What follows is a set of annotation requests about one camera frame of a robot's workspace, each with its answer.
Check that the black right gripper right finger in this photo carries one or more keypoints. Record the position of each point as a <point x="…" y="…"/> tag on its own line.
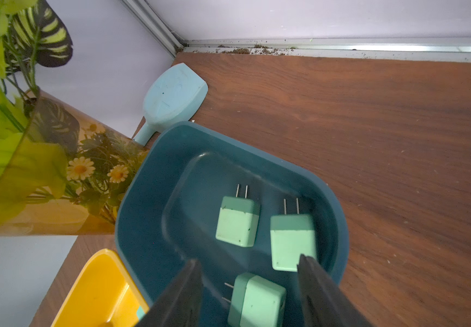
<point x="323" y="304"/>

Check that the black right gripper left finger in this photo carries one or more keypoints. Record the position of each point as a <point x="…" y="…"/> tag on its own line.
<point x="180" y="303"/>

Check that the green plug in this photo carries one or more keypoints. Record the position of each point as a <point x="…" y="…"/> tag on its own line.
<point x="140" y="313"/>
<point x="256" y="301"/>
<point x="238" y="219"/>

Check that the teal plug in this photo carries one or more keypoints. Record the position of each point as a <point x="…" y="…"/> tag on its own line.
<point x="292" y="235"/>

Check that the yellow storage bin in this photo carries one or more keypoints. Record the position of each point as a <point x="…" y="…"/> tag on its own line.
<point x="104" y="294"/>

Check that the teal storage bin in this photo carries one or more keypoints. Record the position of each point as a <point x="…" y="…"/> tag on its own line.
<point x="170" y="213"/>

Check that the potted green plant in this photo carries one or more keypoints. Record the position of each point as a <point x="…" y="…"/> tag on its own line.
<point x="61" y="171"/>

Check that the light blue dish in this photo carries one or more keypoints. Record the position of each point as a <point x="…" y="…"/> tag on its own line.
<point x="174" y="97"/>

